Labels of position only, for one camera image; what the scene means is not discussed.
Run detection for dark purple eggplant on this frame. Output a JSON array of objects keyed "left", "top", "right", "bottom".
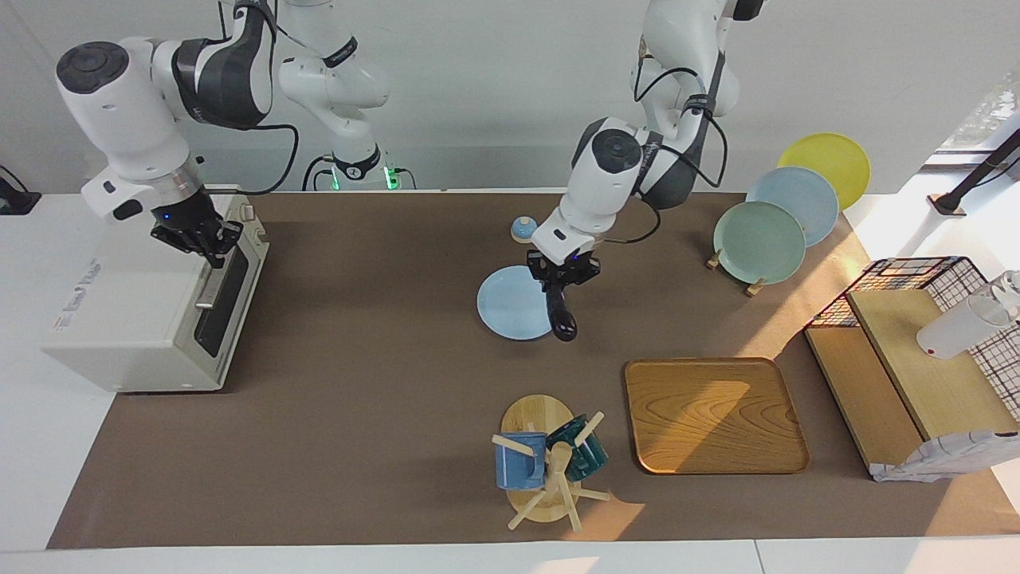
[{"left": 547, "top": 287, "right": 579, "bottom": 343}]

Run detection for glass oven door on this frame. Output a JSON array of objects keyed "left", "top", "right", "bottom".
[{"left": 191, "top": 206, "right": 270, "bottom": 383}]

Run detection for cream toaster oven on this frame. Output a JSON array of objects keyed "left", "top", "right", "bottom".
[{"left": 41, "top": 185, "right": 270, "bottom": 393}]

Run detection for wooden mug tree stand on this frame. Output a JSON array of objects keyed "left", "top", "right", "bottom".
[{"left": 491, "top": 394, "right": 613, "bottom": 533}]

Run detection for dark green mug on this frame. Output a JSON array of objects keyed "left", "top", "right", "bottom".
[{"left": 546, "top": 414, "right": 610, "bottom": 482}]

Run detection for brown table mat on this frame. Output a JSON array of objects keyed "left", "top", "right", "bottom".
[{"left": 46, "top": 191, "right": 1020, "bottom": 551}]

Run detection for blue mug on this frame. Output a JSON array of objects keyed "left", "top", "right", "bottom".
[{"left": 494, "top": 432, "right": 549, "bottom": 491}]

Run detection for wooden plate rack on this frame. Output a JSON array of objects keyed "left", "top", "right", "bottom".
[{"left": 706, "top": 249, "right": 767, "bottom": 298}]

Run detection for pale green plate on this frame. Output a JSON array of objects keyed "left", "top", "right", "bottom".
[{"left": 712, "top": 201, "right": 807, "bottom": 286}]

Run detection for wooden serving tray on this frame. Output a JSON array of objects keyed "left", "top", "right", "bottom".
[{"left": 624, "top": 357, "right": 811, "bottom": 476}]

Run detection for light blue racked plate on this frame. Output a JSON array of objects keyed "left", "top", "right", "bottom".
[{"left": 746, "top": 166, "right": 840, "bottom": 248}]

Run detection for yellow plate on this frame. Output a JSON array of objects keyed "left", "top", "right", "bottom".
[{"left": 778, "top": 132, "right": 872, "bottom": 210}]

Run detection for wooden step shelf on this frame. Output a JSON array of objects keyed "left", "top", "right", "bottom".
[{"left": 803, "top": 289, "right": 1020, "bottom": 482}]

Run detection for white plastic bottle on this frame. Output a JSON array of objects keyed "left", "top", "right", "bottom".
[{"left": 916, "top": 270, "right": 1020, "bottom": 360}]

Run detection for grey patterned cloth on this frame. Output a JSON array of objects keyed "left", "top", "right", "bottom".
[{"left": 871, "top": 429, "right": 1020, "bottom": 484}]

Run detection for black pole stand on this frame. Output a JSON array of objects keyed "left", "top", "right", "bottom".
[{"left": 927, "top": 128, "right": 1020, "bottom": 218}]

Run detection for black right base cable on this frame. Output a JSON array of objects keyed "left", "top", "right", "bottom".
[{"left": 301, "top": 154, "right": 417, "bottom": 192}]

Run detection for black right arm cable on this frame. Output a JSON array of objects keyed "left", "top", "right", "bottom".
[{"left": 199, "top": 120, "right": 302, "bottom": 197}]

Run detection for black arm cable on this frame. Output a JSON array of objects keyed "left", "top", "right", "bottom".
[
  {"left": 199, "top": 120, "right": 302, "bottom": 197},
  {"left": 602, "top": 66, "right": 730, "bottom": 245}
]

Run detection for black device with cable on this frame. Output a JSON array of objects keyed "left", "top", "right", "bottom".
[{"left": 0, "top": 165, "right": 42, "bottom": 216}]

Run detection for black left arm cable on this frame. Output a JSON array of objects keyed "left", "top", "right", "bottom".
[{"left": 602, "top": 66, "right": 730, "bottom": 245}]

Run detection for black wire basket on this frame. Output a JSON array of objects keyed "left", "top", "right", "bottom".
[{"left": 805, "top": 256, "right": 1020, "bottom": 422}]

